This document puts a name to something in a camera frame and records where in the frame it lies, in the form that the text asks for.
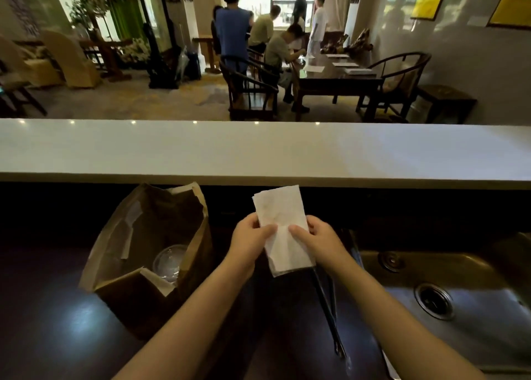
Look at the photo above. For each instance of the white paper napkin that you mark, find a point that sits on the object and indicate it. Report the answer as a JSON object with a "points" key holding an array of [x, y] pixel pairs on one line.
{"points": [[280, 209]]}

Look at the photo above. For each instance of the white flower bunch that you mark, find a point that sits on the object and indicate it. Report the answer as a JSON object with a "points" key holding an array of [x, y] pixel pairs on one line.
{"points": [[137, 51]]}

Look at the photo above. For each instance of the dark suitcase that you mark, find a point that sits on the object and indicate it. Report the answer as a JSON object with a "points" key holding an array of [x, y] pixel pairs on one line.
{"points": [[193, 65]]}

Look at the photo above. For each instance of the dark wooden chair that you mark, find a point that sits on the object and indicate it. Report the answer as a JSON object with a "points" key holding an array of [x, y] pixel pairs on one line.
{"points": [[18, 93]]}

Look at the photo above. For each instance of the white paper sheet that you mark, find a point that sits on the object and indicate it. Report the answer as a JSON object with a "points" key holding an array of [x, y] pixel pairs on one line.
{"points": [[345, 64], [314, 68], [337, 55], [359, 71]]}

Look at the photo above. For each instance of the dark wooden armchair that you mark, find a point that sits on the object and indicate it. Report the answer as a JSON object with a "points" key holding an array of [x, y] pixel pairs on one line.
{"points": [[398, 83], [249, 93]]}

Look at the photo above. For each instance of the person's right forearm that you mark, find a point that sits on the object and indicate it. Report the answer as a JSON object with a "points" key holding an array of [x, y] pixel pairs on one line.
{"points": [[394, 321]]}

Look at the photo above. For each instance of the person's left thumb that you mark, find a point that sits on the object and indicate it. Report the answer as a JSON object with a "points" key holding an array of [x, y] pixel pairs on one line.
{"points": [[267, 231]]}

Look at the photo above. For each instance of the green curtain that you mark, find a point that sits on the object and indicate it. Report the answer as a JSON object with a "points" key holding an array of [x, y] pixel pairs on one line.
{"points": [[126, 19]]}

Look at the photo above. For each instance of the wooden root sculpture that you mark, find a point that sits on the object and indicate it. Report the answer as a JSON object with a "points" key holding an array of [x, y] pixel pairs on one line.
{"points": [[359, 44]]}

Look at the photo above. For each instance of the black tongs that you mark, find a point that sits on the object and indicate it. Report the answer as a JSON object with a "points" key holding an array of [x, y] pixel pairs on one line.
{"points": [[327, 305]]}

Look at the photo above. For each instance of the person's right thumb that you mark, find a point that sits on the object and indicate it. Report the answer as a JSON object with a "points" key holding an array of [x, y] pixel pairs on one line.
{"points": [[298, 231]]}

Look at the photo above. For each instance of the person's right hand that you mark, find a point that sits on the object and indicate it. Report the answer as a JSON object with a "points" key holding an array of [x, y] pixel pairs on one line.
{"points": [[323, 245]]}

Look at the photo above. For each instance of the brown paper bag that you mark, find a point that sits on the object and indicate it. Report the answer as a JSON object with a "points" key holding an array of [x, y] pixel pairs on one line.
{"points": [[124, 292]]}

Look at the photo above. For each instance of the flowering indoor tree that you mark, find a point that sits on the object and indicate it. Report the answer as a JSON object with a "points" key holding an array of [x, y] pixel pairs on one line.
{"points": [[93, 2]]}

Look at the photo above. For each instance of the dark wooden table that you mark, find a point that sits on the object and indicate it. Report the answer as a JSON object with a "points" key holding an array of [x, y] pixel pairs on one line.
{"points": [[336, 79]]}

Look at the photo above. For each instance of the small wooden side table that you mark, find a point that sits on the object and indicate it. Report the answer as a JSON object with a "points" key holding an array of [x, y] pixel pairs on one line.
{"points": [[207, 52]]}

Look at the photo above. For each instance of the round sink overflow cover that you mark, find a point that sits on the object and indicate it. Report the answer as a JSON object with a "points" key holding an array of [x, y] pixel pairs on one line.
{"points": [[391, 261]]}

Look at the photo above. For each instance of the clear plastic cup lid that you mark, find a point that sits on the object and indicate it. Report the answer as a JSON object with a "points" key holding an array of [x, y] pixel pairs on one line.
{"points": [[169, 263]]}

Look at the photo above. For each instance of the round sink drain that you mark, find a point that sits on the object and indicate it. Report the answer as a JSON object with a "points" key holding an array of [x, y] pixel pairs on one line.
{"points": [[434, 301]]}

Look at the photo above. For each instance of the person's left forearm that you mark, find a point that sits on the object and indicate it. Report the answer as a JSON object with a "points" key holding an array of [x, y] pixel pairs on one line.
{"points": [[195, 321]]}

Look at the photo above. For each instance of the dark wooden stool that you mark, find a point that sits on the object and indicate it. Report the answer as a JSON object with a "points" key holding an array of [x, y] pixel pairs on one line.
{"points": [[446, 98]]}

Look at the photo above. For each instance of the steel sink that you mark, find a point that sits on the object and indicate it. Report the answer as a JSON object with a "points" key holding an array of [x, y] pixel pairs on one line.
{"points": [[477, 301]]}

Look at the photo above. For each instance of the person's left hand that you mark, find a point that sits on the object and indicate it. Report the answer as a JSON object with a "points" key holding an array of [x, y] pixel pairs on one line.
{"points": [[244, 247]]}

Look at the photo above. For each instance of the beige arched chair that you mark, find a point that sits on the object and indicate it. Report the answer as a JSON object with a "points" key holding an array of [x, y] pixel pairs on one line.
{"points": [[74, 62], [37, 71]]}

